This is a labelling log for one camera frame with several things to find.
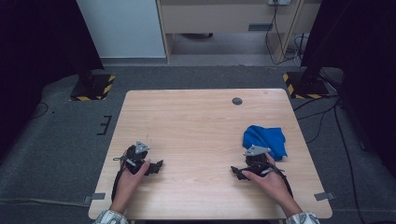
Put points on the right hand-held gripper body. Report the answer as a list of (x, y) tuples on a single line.
[(257, 161)]

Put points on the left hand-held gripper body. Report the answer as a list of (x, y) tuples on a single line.
[(136, 156)]

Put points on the blue cloth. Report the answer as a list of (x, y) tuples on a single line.
[(267, 138)]

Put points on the person's right hand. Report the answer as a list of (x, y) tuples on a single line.
[(274, 183)]

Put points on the person's left hand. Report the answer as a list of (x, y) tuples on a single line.
[(129, 185)]

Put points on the grey tape piece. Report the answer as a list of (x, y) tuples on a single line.
[(324, 196), (97, 196)]

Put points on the grey round table grommet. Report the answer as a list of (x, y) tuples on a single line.
[(237, 101)]

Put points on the black stand base striped edge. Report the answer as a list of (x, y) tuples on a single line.
[(306, 88), (93, 88)]

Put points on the white panel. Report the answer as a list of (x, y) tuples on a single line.
[(124, 28)]

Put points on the dark flat object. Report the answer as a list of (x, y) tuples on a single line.
[(196, 35)]

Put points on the black curtain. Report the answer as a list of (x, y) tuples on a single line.
[(37, 46), (358, 46)]

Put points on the white power socket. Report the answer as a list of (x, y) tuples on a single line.
[(279, 2)]

